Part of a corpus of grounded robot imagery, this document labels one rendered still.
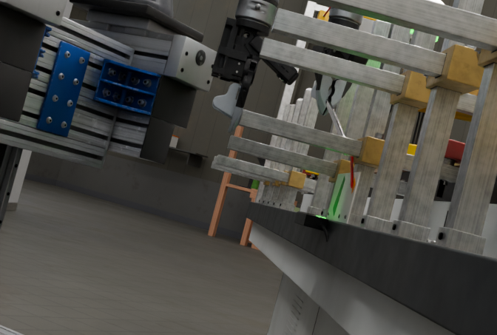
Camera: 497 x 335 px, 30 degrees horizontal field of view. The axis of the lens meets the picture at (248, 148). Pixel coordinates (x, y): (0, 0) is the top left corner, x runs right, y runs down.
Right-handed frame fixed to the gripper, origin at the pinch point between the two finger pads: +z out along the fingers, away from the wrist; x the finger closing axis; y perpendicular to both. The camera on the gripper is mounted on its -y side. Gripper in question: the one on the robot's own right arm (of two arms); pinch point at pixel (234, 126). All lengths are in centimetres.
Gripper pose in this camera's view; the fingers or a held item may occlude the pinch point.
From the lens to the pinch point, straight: 178.1
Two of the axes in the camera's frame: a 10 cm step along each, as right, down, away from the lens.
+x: 0.6, -0.4, -10.0
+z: -2.7, 9.6, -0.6
